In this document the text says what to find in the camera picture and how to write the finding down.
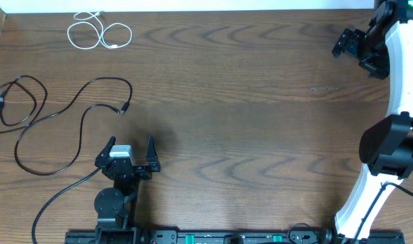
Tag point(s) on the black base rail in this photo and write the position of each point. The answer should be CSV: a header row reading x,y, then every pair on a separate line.
x,y
260,237

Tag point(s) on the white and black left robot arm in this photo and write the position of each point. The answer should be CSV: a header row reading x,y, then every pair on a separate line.
x,y
115,206

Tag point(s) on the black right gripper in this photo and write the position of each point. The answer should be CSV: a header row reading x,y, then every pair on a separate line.
x,y
349,43

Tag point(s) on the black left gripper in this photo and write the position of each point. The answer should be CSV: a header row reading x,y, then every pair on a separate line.
x,y
154,163

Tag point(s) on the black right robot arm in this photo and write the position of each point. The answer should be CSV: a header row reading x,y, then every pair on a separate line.
x,y
386,148

